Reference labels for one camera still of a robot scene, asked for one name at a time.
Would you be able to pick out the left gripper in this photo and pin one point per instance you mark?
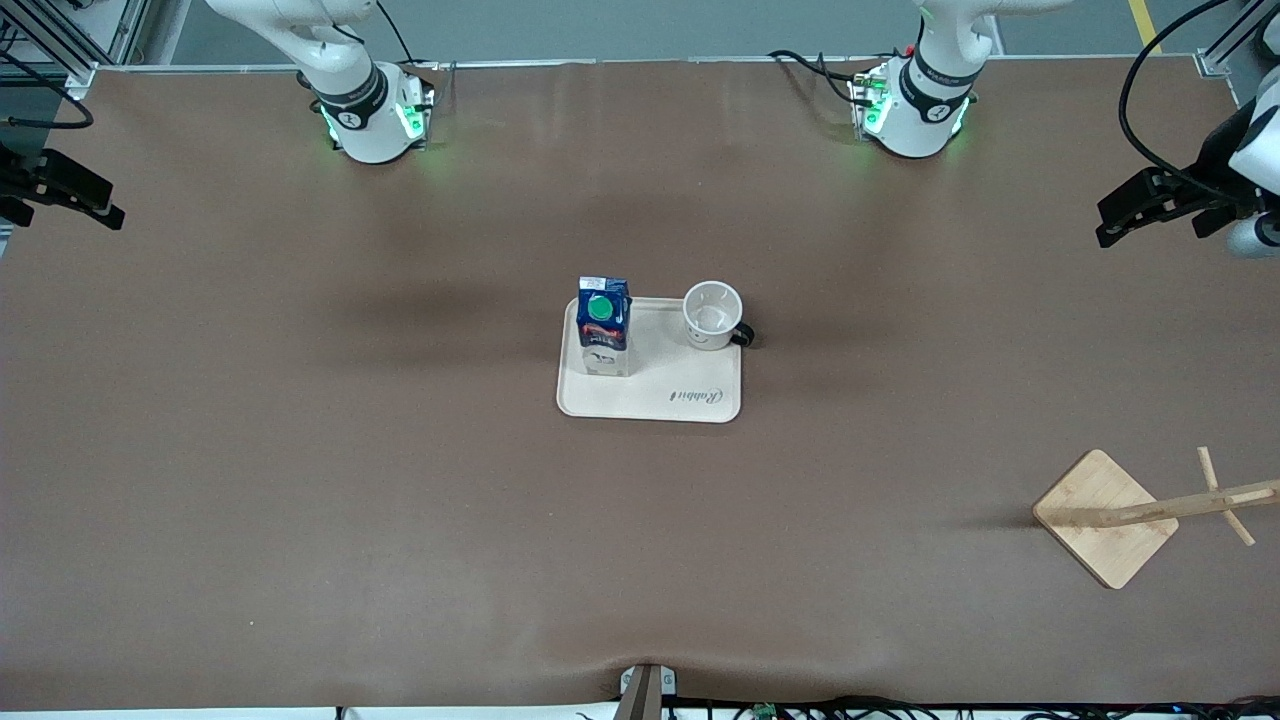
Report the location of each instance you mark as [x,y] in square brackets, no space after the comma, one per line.
[1211,158]

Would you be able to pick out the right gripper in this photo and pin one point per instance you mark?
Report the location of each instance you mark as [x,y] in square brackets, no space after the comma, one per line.
[12,178]

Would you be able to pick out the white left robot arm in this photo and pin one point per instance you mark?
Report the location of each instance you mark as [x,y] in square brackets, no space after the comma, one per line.
[930,90]

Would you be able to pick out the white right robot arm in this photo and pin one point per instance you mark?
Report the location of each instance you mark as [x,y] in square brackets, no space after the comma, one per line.
[350,70]

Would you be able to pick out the wooden cup rack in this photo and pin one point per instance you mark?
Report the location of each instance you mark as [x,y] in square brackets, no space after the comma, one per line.
[1095,520]

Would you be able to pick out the cream rabbit print tray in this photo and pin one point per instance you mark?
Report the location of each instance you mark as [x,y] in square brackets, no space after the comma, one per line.
[670,385]

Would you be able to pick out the aluminium frame profile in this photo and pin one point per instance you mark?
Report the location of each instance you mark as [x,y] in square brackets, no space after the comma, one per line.
[1225,50]
[120,30]

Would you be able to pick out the grey metal camera bracket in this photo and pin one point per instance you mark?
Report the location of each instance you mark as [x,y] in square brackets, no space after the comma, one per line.
[645,688]

